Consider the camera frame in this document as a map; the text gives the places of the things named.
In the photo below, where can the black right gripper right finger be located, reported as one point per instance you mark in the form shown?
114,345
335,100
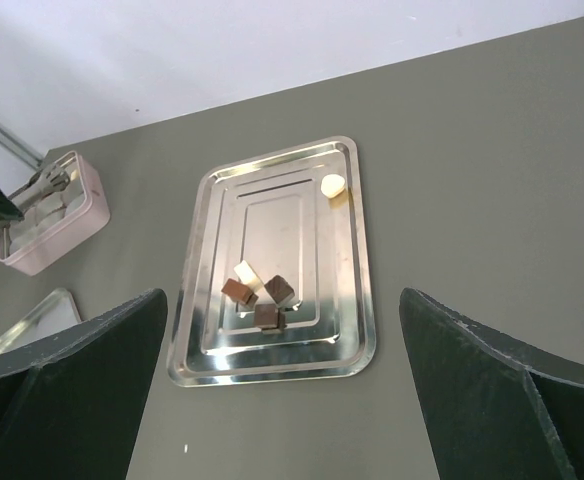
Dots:
494,406

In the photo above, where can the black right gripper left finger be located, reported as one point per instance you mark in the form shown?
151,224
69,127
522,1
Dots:
71,403

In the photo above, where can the steel tongs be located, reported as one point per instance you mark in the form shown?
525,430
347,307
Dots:
49,180

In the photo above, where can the cream heart chocolate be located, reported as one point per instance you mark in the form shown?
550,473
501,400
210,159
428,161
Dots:
332,185

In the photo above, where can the pink chocolate tin box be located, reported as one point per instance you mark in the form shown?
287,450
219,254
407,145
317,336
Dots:
57,223

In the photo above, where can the milk chocolate block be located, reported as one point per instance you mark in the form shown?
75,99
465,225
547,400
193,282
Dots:
239,293

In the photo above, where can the dark ridged chocolate square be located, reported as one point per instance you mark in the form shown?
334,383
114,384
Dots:
279,290

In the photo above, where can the silver tin lid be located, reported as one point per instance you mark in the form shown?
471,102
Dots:
55,313

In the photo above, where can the steel serving tray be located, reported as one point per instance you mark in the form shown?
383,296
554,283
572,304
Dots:
269,211

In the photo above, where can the left aluminium corner post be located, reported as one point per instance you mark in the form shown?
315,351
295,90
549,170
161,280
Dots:
19,148

